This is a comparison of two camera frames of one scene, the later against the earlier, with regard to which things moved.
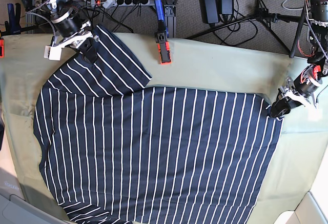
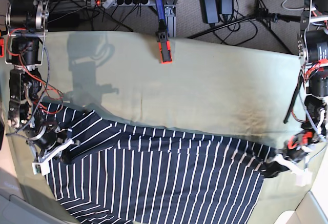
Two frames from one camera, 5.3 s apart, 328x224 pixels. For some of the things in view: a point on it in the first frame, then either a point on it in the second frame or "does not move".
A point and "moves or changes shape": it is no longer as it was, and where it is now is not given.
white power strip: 106,2 does not move
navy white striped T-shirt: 116,150 moves or changes shape
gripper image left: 83,40 -> 67,154
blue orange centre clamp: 161,35 does not move
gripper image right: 281,107 -> 293,158
